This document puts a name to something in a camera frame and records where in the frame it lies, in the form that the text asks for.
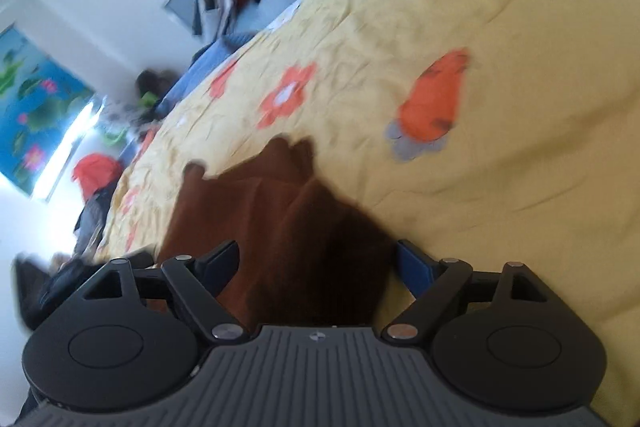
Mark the dark grey clothes heap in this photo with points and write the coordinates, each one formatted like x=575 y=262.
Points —
x=95 y=217

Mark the floral patterned pillow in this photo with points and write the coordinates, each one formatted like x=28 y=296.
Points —
x=117 y=117

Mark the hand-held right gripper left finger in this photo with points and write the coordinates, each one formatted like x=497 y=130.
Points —
x=225 y=263

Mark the brown small garment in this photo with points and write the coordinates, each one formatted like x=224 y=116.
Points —
x=300 y=232

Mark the dark bag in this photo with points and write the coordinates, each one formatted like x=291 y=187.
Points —
x=155 y=82

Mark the green plastic basin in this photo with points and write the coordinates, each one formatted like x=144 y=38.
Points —
x=114 y=137

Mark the blue lotus wall poster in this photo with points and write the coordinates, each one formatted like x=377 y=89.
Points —
x=40 y=107

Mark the dark cloth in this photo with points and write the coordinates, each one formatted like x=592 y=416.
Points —
x=55 y=287

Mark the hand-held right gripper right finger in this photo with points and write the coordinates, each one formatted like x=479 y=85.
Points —
x=415 y=268

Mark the grey-blue covered bundle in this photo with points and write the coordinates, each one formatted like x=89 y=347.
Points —
x=272 y=4

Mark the red-orange cloth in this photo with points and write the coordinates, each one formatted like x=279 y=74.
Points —
x=95 y=172

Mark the green plastic stool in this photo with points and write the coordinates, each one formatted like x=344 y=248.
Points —
x=147 y=98

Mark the yellow floral bed sheet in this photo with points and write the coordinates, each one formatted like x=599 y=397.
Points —
x=525 y=32

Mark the blue quilted blanket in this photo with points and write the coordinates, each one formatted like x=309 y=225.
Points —
x=205 y=67

